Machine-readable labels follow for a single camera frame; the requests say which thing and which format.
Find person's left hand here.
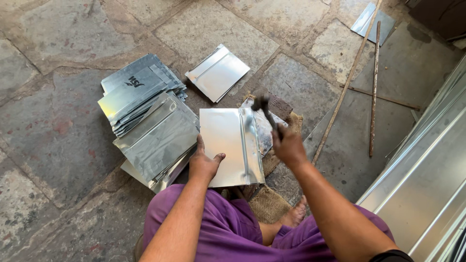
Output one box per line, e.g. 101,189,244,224
189,134,226,182

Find person's right hand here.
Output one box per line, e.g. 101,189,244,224
271,123,308,169

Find shiny metal sheet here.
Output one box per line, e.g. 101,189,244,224
200,108,266,188

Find dark metal hammer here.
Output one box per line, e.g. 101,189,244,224
251,95,284,140

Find worn metal sheet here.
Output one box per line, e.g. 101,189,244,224
240,98,289,157

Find rusty iron block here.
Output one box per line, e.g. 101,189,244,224
255,94,293,121

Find brown burlap sack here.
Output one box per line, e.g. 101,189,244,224
226,93,303,224

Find person's bare foot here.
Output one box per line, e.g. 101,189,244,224
278,195,308,229

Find person's purple trousers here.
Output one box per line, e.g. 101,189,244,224
142,184,395,262

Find pile of folded metal sheets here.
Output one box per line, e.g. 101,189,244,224
98,54,200,194

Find long wooden stick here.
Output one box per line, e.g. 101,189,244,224
312,0,383,166

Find flat folded metal sheet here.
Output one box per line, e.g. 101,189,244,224
184,44,251,103

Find rusty metal rod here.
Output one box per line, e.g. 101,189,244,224
369,21,381,157

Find thin rusty metal strip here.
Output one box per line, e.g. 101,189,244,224
340,84,422,111

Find large galvanized metal sheets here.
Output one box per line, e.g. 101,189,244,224
356,55,466,262

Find small grey metal sheet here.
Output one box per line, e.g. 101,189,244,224
350,2,396,47

